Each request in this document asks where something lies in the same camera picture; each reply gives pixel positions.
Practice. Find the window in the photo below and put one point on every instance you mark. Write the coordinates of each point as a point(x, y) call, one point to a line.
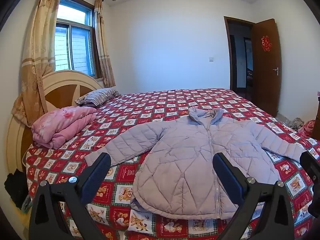
point(75, 45)

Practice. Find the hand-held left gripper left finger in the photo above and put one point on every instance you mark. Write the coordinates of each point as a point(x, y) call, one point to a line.
point(96, 177)

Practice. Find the black cloth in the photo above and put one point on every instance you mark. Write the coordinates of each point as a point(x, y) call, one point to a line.
point(16, 187)

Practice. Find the cream and wood headboard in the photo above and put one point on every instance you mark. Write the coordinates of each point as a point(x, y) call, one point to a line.
point(62, 85)

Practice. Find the red paper door decoration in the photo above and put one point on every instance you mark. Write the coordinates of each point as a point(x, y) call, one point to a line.
point(266, 43)

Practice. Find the folded pink quilt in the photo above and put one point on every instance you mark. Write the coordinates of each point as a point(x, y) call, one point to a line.
point(62, 125)

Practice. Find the narrow beige floral curtain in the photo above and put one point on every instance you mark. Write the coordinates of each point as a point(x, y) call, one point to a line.
point(103, 50)

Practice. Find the brown wooden door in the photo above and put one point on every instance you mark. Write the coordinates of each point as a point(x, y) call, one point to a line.
point(266, 85)

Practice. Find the wide beige floral curtain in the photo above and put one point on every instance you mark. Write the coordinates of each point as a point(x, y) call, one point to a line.
point(40, 50)

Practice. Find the striped pillow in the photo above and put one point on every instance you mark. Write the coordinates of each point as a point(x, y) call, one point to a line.
point(97, 96)

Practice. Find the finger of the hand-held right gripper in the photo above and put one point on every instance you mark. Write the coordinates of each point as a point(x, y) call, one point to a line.
point(308, 163)

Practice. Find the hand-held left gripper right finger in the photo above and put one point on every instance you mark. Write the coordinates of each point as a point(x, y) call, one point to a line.
point(226, 177)

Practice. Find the dark wooden door frame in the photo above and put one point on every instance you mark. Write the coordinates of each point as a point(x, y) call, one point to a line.
point(227, 55)

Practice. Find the patterned grey cloth heap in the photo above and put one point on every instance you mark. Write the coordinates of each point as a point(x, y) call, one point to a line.
point(296, 124)

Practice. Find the red patchwork bear bedsheet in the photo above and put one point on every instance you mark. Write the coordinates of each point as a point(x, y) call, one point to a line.
point(140, 107)

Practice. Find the lilac quilted puffer jacket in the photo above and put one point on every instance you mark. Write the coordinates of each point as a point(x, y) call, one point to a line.
point(190, 155)

